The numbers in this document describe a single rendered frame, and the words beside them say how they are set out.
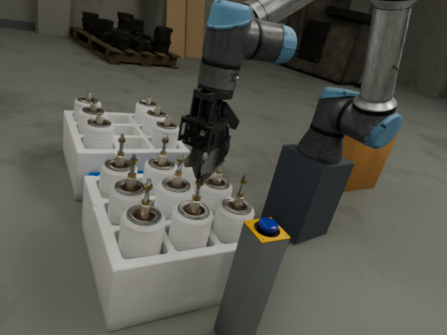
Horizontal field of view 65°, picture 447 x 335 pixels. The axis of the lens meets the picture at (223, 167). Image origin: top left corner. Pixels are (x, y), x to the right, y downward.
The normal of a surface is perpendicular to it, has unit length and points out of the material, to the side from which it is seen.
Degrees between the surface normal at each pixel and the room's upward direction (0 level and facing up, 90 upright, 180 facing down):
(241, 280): 90
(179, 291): 90
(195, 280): 90
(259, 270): 90
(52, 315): 0
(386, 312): 0
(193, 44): 77
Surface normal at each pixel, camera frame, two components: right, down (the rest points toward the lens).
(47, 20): 0.58, 0.46
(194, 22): 0.62, 0.25
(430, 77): -0.79, 0.11
